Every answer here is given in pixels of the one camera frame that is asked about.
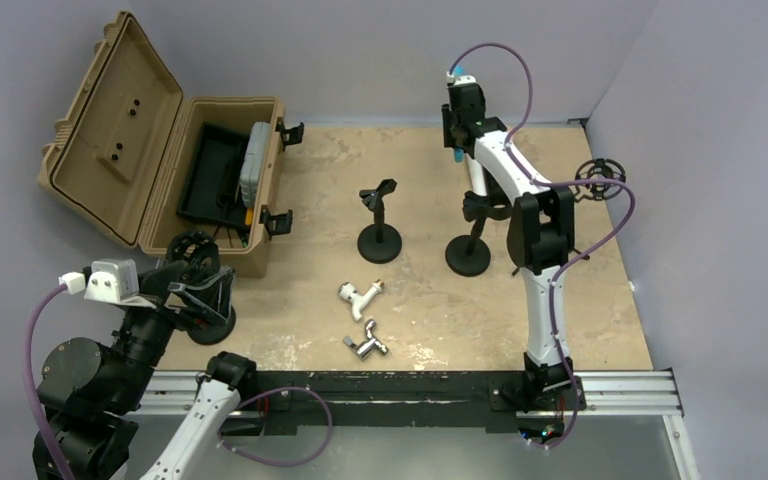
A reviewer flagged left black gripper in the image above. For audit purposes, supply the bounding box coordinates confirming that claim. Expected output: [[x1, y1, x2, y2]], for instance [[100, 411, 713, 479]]
[[111, 258, 233, 407]]

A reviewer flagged blue microphone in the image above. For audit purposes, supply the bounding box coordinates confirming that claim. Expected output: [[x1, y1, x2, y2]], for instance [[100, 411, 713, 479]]
[[450, 65, 464, 163]]

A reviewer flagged black tripod shock-mount stand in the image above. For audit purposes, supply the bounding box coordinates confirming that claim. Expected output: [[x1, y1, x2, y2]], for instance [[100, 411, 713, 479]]
[[507, 158, 636, 275]]

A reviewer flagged white microphone grey head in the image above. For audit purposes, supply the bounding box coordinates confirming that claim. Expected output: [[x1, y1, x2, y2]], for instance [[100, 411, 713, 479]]
[[466, 156, 488, 197]]

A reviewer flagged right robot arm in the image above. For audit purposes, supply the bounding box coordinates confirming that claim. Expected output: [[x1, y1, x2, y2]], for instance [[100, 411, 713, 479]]
[[441, 75, 575, 408]]

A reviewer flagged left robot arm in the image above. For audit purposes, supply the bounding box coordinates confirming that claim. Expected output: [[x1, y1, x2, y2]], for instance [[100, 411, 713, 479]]
[[23, 256, 236, 479]]

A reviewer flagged grey device in case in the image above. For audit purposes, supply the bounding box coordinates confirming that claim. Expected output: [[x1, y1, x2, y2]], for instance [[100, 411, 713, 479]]
[[238, 121, 273, 208]]

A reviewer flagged tan plastic hard case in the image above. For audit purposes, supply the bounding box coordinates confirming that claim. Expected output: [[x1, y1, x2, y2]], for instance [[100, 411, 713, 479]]
[[37, 11, 304, 278]]

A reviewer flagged white plastic tap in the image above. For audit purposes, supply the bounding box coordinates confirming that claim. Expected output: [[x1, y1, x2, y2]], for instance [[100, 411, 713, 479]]
[[338, 279, 384, 322]]

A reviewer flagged chrome metal faucet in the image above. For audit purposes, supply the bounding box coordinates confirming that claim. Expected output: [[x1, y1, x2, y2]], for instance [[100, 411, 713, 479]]
[[343, 318, 390, 361]]

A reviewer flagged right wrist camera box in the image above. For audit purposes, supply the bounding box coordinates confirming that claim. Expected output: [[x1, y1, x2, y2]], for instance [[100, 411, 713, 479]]
[[446, 73, 477, 89]]

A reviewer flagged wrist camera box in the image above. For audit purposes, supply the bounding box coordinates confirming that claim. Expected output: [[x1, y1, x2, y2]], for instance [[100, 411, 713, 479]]
[[84, 259, 156, 309], [446, 73, 477, 89]]

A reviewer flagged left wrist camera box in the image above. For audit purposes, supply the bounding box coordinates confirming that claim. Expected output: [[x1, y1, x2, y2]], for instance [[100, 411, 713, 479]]
[[84, 259, 156, 309]]

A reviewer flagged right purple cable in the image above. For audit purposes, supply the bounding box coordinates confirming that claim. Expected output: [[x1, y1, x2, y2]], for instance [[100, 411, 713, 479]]
[[448, 42, 637, 452]]

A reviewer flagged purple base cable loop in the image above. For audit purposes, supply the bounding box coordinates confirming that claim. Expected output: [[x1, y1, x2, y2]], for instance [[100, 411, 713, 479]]
[[215, 386, 334, 468]]

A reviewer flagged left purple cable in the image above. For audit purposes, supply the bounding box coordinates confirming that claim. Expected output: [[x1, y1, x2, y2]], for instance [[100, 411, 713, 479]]
[[22, 271, 87, 480]]

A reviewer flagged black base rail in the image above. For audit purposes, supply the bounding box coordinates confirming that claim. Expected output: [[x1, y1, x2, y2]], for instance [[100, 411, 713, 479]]
[[132, 369, 683, 439]]

